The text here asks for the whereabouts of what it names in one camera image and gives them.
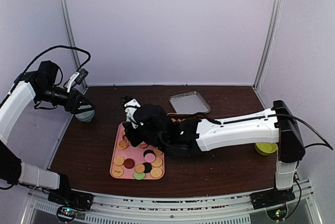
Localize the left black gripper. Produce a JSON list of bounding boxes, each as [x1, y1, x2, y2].
[[36, 84, 95, 114]]

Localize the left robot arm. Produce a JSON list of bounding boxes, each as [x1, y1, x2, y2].
[[1, 61, 95, 205]]

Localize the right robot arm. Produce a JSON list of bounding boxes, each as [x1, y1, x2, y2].
[[120, 96, 306, 204]]

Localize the pale blue ceramic bowl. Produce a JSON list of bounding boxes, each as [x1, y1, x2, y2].
[[75, 110, 95, 122]]

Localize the black sandwich cookie upper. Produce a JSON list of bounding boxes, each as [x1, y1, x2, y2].
[[143, 149, 155, 157]]

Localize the black sandwich cookie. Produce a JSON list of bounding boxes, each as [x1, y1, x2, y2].
[[143, 162, 152, 173], [143, 149, 155, 157]]

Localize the chocolate chip cookie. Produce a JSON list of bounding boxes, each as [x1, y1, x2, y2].
[[117, 140, 129, 150]]

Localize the round tan cookie right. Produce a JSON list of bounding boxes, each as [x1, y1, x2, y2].
[[153, 149, 163, 155]]

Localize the pink sandwich cookie lower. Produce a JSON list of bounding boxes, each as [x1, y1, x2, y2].
[[144, 154, 156, 163]]

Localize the pink plastic tray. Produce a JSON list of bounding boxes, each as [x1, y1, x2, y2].
[[110, 124, 165, 180]]

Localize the brown chocolate cookie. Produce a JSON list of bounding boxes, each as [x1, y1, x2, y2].
[[124, 158, 135, 169]]

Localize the yellow dotted cookie middle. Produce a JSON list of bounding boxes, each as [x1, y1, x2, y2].
[[151, 157, 163, 167]]

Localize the black sandwich cookie lower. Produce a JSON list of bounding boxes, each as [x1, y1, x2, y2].
[[143, 162, 152, 173]]

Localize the gold cookie tin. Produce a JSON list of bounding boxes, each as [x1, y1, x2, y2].
[[167, 113, 207, 124]]

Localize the yellow dotted cookie corner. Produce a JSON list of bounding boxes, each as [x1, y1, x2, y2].
[[150, 167, 163, 178]]

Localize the green sandwich cookie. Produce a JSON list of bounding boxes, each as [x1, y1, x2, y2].
[[133, 172, 146, 180]]

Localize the yellow cookie with pink sword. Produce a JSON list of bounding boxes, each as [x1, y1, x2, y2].
[[110, 166, 124, 178]]

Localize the silver tin lid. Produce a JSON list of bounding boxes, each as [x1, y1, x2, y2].
[[169, 91, 211, 114]]

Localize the green plastic bowl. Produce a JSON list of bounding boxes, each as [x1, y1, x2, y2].
[[255, 143, 277, 156]]

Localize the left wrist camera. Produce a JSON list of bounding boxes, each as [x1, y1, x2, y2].
[[64, 69, 88, 93]]

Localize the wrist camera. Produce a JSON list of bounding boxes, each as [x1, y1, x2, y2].
[[120, 95, 141, 129], [64, 69, 88, 93]]

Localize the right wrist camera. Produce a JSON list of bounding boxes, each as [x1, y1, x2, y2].
[[120, 95, 141, 129]]

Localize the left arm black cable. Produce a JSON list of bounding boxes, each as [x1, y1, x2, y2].
[[20, 46, 92, 78]]

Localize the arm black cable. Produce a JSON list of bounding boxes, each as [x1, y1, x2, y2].
[[20, 46, 92, 78], [274, 114, 334, 150]]

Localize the front aluminium rail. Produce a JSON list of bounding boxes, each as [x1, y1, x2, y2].
[[26, 179, 314, 224]]

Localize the left aluminium frame post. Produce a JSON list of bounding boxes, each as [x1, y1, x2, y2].
[[59, 0, 88, 92]]

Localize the aluminium frame post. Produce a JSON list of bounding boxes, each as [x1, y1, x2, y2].
[[59, 0, 88, 92], [253, 0, 283, 93]]

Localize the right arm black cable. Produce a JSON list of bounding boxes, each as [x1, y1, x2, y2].
[[274, 114, 334, 150]]

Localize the right aluminium frame post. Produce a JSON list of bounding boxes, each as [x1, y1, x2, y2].
[[253, 0, 283, 93]]

